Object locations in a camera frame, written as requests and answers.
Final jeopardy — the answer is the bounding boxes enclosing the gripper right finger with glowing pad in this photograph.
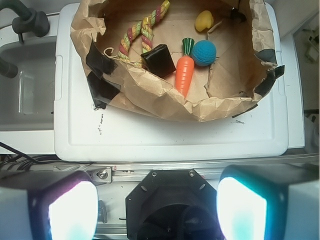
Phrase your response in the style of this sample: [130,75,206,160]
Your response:
[216,163,320,240]

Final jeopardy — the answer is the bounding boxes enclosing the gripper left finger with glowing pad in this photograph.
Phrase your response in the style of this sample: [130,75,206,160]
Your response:
[0,170,98,240]

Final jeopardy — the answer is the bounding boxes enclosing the yellow rubber duck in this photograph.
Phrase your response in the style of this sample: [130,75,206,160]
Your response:
[194,10,214,32]

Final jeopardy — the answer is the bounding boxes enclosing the white plastic bin lid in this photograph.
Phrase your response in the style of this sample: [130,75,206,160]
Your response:
[53,3,289,162]

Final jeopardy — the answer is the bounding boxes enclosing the clear plastic tub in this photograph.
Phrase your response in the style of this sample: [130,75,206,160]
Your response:
[0,36,57,132]

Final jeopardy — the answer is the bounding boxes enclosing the orange plastic carrot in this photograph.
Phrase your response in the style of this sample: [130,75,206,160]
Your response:
[175,37,195,98]

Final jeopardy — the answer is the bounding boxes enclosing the brown paper bag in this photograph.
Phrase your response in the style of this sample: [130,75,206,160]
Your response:
[70,0,284,122]

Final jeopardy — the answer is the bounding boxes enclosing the blue textured ball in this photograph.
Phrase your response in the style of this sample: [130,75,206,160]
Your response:
[191,40,217,67]

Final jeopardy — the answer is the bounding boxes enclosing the black cube block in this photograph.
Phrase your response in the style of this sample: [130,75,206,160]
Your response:
[140,44,176,78]

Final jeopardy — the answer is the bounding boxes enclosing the black clamp knob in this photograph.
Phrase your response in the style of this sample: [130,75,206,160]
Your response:
[0,0,50,44]

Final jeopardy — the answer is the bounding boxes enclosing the black cables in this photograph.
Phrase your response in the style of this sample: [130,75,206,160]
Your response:
[0,141,95,173]

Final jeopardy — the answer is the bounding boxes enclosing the aluminium extrusion rail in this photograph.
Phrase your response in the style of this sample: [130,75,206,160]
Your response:
[53,153,320,186]

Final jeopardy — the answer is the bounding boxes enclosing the black octagonal mount plate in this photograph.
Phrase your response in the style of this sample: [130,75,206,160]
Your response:
[125,169,225,240]

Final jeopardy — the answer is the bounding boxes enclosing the multicolour rope toy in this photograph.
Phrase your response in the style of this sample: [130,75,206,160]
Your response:
[103,0,171,69]

